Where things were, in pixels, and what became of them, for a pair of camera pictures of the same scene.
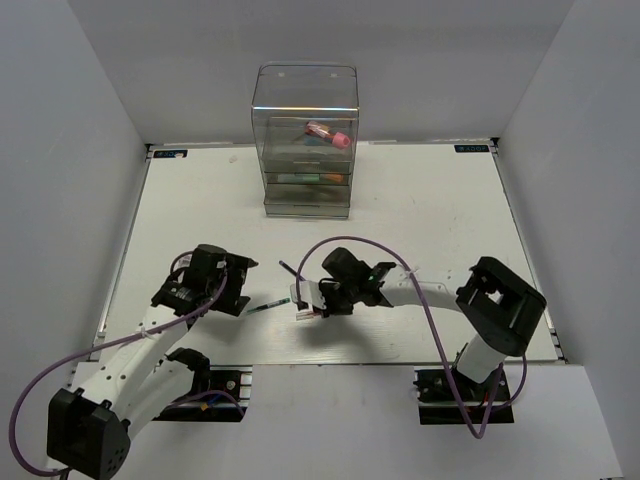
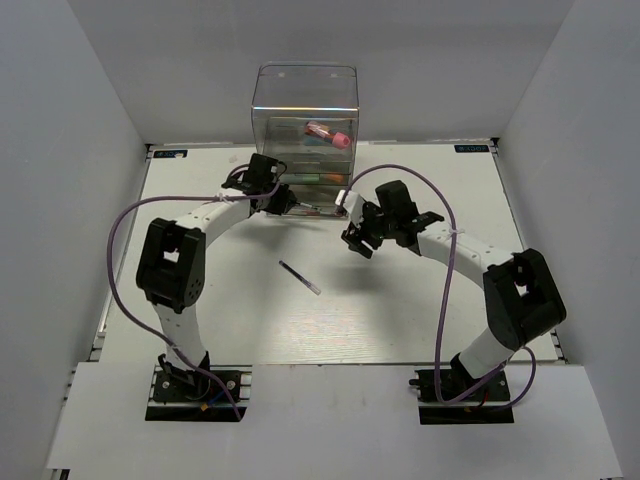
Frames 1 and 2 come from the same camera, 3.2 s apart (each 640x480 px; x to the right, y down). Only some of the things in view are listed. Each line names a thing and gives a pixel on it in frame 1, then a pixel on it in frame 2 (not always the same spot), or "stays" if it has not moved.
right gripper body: (340, 297) to (375, 228)
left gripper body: (233, 285) to (278, 203)
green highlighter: (297, 177) stays
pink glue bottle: (321, 130) stays
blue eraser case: (313, 141) stays
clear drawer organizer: (306, 120) stays
